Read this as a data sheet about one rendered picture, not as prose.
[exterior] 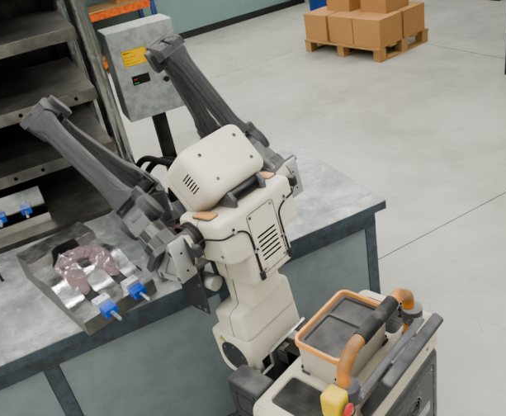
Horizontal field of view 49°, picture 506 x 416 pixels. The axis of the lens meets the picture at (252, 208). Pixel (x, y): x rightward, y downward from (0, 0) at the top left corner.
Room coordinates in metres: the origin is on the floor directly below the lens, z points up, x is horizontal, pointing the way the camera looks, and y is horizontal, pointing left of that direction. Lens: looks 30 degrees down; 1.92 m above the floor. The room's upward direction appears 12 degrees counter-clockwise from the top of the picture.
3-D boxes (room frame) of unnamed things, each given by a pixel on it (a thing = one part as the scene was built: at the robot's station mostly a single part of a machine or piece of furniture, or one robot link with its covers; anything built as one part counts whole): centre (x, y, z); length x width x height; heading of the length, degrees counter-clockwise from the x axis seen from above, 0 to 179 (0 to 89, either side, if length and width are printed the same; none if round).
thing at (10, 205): (2.39, 1.10, 0.87); 0.50 x 0.27 x 0.17; 20
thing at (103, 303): (1.38, 0.50, 0.86); 0.13 x 0.05 x 0.05; 37
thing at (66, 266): (1.62, 0.62, 0.90); 0.26 x 0.18 x 0.08; 37
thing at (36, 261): (1.62, 0.62, 0.86); 0.50 x 0.26 x 0.11; 37
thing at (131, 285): (1.44, 0.41, 0.86); 0.13 x 0.05 x 0.05; 37
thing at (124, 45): (2.55, 0.35, 0.74); 0.30 x 0.22 x 1.47; 110
